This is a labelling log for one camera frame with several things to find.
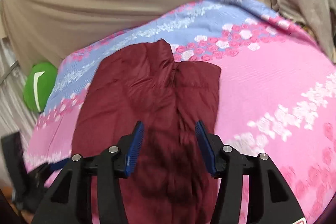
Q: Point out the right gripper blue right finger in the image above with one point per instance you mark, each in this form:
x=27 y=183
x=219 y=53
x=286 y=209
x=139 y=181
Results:
x=205 y=147

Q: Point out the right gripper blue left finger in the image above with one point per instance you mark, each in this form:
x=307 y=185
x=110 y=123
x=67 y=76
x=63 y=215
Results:
x=134 y=145

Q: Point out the maroon quilted down jacket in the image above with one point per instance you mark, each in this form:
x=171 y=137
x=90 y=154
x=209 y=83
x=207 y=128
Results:
x=143 y=82

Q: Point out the silver satin striped curtain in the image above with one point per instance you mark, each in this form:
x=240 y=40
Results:
x=15 y=116

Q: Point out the pink blue floral bedspread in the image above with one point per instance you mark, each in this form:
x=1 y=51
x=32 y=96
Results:
x=277 y=91

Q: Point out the green plush pillow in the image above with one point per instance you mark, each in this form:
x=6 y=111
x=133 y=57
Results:
x=39 y=85

